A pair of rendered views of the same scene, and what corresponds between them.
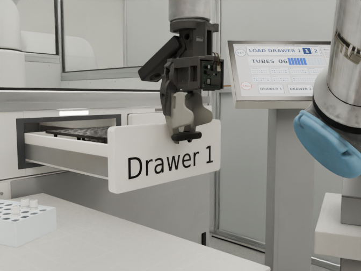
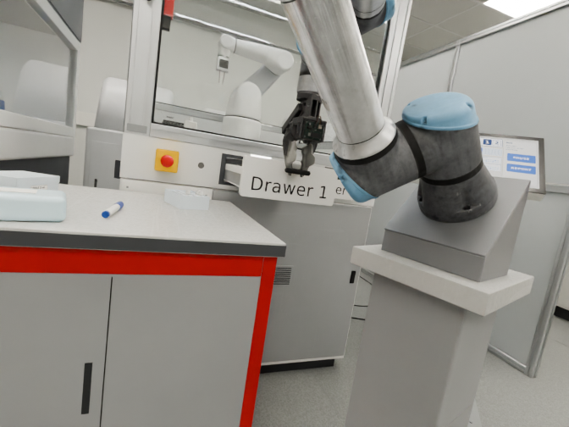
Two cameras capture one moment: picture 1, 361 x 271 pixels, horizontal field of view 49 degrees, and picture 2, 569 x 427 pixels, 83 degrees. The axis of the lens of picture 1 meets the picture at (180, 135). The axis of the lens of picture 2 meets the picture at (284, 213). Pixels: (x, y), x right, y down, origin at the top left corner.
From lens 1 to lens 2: 40 cm
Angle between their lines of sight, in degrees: 26
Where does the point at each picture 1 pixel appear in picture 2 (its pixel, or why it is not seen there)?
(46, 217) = (201, 200)
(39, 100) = (239, 145)
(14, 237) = (179, 203)
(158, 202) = (316, 235)
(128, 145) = (254, 169)
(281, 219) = not seen: hidden behind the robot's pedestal
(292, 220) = not seen: hidden behind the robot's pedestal
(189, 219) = (341, 256)
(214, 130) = (330, 176)
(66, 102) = (256, 149)
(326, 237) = (358, 252)
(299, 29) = (516, 128)
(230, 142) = not seen: hidden behind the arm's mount
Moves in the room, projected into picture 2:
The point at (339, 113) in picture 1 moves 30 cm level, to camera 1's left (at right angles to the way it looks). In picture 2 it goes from (337, 148) to (207, 134)
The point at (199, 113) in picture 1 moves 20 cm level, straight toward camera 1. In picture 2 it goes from (309, 158) to (270, 148)
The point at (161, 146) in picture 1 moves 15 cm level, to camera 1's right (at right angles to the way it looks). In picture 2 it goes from (280, 175) to (331, 184)
